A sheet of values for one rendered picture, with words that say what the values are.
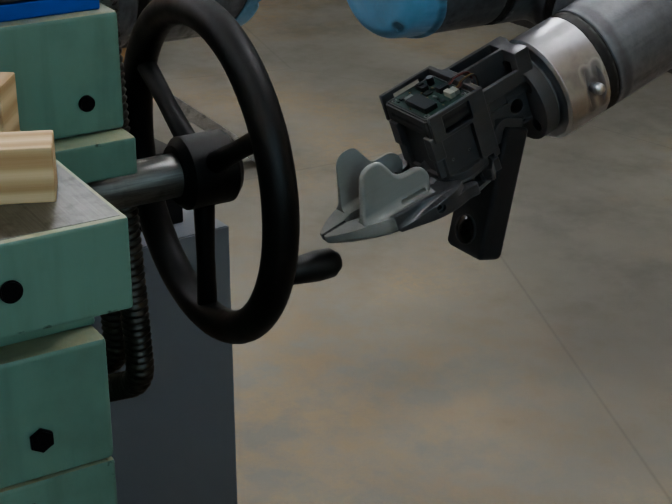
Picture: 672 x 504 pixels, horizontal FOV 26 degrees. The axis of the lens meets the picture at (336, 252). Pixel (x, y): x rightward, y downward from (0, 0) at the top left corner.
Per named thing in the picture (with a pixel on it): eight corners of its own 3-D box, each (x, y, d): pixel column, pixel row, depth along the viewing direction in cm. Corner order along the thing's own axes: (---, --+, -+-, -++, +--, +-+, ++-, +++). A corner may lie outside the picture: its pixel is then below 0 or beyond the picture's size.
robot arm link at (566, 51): (550, 98, 126) (625, 129, 118) (506, 125, 124) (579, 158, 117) (527, 7, 121) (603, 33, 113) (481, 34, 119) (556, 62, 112)
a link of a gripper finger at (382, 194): (305, 188, 110) (402, 130, 113) (328, 250, 113) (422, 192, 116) (326, 201, 108) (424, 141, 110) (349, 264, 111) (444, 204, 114)
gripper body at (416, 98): (369, 98, 115) (487, 28, 119) (398, 187, 120) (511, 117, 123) (423, 125, 109) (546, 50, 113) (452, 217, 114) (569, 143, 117)
